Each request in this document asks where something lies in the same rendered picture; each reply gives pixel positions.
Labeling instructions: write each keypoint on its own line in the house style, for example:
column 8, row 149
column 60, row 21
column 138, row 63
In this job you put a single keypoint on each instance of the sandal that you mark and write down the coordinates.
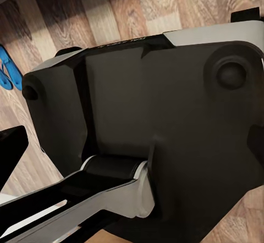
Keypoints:
column 5, row 81
column 14, row 73

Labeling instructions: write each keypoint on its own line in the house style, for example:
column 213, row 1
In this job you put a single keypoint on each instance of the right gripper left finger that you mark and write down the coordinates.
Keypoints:
column 13, row 144

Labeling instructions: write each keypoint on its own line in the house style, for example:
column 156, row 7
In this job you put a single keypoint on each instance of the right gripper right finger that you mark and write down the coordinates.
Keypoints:
column 255, row 142

